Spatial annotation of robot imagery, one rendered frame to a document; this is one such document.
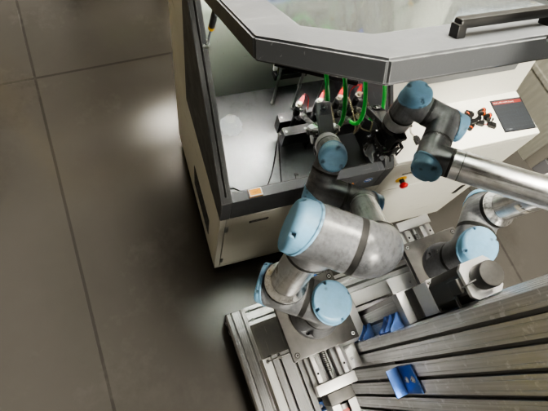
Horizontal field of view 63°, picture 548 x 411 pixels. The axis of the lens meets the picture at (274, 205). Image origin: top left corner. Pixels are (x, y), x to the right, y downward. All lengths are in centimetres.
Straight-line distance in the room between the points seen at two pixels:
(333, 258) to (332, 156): 40
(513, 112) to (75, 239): 223
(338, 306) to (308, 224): 46
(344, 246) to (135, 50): 261
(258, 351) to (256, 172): 89
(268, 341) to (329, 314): 106
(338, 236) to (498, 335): 34
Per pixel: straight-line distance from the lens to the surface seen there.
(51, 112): 303
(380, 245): 83
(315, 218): 81
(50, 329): 255
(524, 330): 86
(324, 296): 121
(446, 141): 118
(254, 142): 186
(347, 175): 173
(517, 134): 216
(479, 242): 146
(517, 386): 95
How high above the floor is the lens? 242
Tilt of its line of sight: 66 degrees down
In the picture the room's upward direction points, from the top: 22 degrees clockwise
